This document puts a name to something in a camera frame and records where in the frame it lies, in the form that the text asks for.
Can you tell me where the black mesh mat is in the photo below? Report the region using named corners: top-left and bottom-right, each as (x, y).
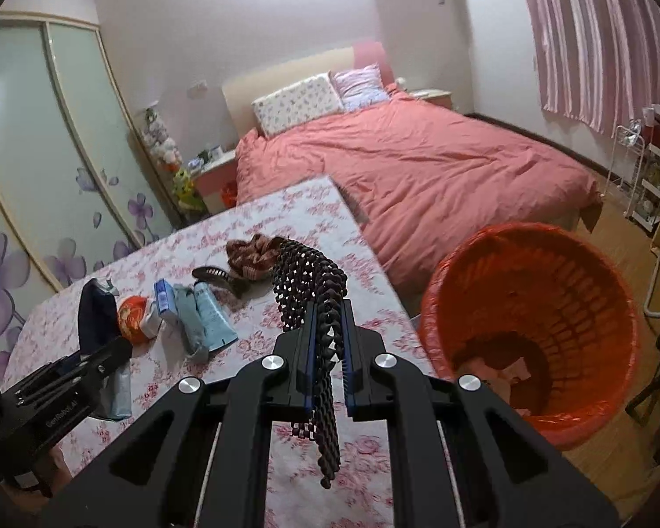
top-left (273, 238), bottom-right (347, 490)

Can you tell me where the light blue cream tube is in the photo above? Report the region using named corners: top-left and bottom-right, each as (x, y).
top-left (194, 281), bottom-right (238, 354)

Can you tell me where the brown plaid scrunchie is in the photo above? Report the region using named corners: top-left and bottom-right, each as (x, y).
top-left (225, 232), bottom-right (285, 282)

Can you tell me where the brown hair clip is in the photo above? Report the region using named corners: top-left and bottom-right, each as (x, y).
top-left (191, 266), bottom-right (251, 299)

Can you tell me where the dark blue packet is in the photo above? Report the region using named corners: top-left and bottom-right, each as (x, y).
top-left (77, 279), bottom-right (121, 355)

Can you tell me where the grey green cloth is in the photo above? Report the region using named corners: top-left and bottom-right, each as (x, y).
top-left (172, 285), bottom-right (209, 365)

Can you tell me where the blue small carton box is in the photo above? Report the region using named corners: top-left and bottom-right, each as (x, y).
top-left (154, 279), bottom-right (179, 324)

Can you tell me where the orange round lid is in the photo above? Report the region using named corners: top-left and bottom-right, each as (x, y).
top-left (117, 296), bottom-right (162, 347)

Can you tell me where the orange plastic trash basket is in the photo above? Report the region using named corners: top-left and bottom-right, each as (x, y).
top-left (418, 223), bottom-right (640, 451)

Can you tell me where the person left hand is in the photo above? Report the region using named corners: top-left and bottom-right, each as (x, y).
top-left (34, 444), bottom-right (73, 495)

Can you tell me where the pink floral tablecloth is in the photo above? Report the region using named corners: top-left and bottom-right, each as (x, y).
top-left (2, 174), bottom-right (447, 528)

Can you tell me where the pink bedside table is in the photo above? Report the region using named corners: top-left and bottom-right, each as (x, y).
top-left (193, 150), bottom-right (237, 215)

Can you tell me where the bed with coral duvet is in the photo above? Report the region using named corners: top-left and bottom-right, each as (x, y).
top-left (236, 92), bottom-right (602, 296)

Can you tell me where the floral sliding wardrobe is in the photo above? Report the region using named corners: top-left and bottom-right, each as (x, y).
top-left (0, 15), bottom-right (177, 374)

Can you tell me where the stuffed toy stack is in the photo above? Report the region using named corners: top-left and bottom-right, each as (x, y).
top-left (142, 105), bottom-right (207, 222)

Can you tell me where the white floral pillow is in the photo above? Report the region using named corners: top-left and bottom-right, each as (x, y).
top-left (251, 73), bottom-right (345, 138)

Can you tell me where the cream pink headboard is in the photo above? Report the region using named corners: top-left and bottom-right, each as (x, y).
top-left (221, 40), bottom-right (394, 138)

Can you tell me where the pink striped pillow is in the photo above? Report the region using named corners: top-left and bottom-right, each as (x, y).
top-left (330, 63), bottom-right (390, 112)

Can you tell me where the far bedside table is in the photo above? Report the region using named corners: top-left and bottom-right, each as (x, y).
top-left (409, 88), bottom-right (453, 110)

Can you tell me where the cluttered shelf rack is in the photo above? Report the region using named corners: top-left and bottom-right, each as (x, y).
top-left (605, 104), bottom-right (660, 253)

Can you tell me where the pink striped curtain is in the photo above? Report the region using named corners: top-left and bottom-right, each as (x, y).
top-left (526, 0), bottom-right (660, 136)

